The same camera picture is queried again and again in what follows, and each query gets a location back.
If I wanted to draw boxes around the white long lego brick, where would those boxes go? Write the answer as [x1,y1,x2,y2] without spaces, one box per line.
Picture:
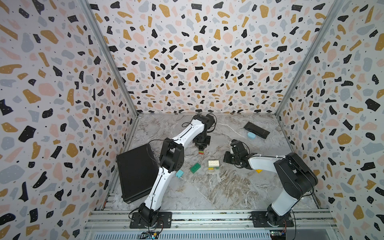
[208,160,220,168]

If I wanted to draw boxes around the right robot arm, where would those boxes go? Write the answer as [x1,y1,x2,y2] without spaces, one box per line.
[224,140,318,227]

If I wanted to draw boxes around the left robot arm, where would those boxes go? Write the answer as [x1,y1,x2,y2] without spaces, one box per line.
[138,114,217,227]

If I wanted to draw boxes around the dark green long lego brick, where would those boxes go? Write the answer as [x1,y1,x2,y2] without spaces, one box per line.
[190,163,201,174]

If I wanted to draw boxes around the light blue lego brick left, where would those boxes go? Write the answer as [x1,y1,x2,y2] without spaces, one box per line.
[176,170,184,178]

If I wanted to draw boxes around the light blue round object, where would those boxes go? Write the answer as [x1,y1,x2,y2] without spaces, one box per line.
[247,132,256,139]

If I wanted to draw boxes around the black flat pouch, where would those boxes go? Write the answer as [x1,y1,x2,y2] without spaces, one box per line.
[244,122,270,139]

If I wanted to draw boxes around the black case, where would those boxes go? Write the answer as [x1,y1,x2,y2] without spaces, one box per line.
[117,144,159,204]

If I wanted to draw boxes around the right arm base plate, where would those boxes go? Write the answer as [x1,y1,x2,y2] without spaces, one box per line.
[250,211,294,228]

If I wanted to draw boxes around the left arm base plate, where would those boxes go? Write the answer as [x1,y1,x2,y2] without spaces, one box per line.
[130,212,173,229]

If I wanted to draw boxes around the aluminium front rail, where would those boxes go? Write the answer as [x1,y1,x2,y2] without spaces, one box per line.
[83,209,343,240]

